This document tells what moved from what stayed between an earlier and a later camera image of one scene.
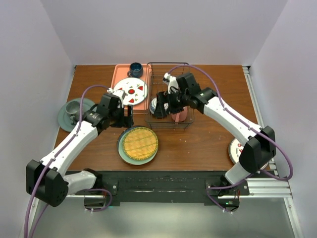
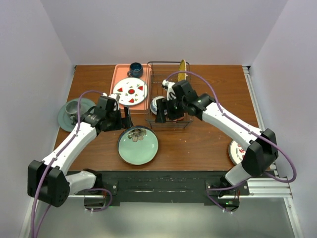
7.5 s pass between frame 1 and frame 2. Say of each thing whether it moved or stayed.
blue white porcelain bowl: stayed
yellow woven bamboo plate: moved
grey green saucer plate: stayed
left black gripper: stayed
